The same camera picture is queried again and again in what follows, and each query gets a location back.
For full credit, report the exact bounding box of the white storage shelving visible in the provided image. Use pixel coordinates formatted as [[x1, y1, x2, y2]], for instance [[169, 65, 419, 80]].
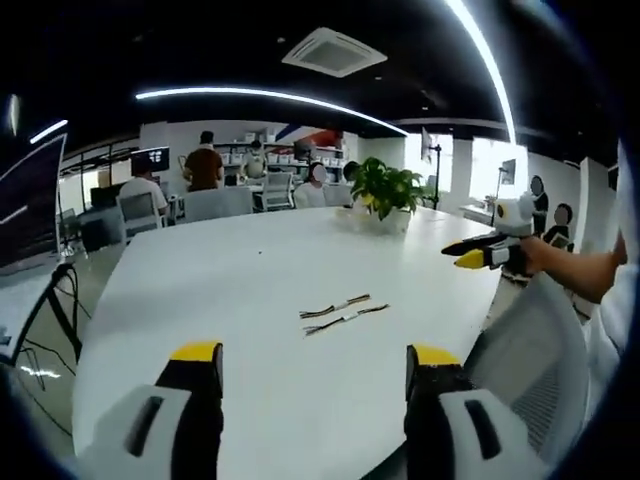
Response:
[[214, 134, 346, 184]]

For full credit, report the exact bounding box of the white ceiling light strip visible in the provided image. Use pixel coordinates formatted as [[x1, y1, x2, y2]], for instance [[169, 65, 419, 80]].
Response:
[[135, 87, 409, 136], [442, 0, 519, 144]]

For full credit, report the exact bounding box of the ceiling air conditioner vent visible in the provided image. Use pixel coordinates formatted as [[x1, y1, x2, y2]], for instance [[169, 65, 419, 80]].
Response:
[[281, 27, 389, 79]]

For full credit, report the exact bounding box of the side desk with black legs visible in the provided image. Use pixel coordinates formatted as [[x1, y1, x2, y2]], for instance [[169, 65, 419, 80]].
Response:
[[0, 259, 84, 374]]

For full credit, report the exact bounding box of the black tripod with screen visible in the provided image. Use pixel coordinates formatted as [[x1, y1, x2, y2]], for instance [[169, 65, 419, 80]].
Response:
[[420, 127, 445, 211]]

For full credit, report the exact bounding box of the grey mesh office chair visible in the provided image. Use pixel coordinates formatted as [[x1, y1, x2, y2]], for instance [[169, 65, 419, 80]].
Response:
[[467, 277, 594, 454]]

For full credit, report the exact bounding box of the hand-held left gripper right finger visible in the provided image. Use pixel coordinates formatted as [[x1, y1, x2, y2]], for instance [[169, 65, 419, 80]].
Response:
[[403, 342, 549, 480]]

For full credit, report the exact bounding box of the JST connector with coloured wires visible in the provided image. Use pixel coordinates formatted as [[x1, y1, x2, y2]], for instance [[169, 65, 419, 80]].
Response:
[[302, 314, 351, 335], [298, 301, 346, 320]]

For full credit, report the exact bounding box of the green potted plant white pot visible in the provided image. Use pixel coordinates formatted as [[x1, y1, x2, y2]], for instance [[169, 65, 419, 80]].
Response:
[[349, 156, 426, 234]]

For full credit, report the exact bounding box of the black stand with screen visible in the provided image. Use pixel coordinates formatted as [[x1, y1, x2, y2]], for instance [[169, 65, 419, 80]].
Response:
[[496, 158, 519, 202]]

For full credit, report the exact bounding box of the wall screen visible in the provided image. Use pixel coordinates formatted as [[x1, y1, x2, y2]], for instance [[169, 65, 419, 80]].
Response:
[[130, 147, 171, 177]]

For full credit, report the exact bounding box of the person's right hand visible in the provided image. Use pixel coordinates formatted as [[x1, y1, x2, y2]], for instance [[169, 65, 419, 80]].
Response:
[[524, 236, 557, 277]]

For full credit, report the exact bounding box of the dark computer monitor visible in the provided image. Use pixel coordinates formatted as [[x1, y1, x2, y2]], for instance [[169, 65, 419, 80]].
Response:
[[0, 132, 69, 272]]

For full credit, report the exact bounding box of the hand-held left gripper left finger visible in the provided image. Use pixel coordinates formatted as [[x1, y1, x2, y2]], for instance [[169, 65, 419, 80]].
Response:
[[74, 340, 225, 480]]

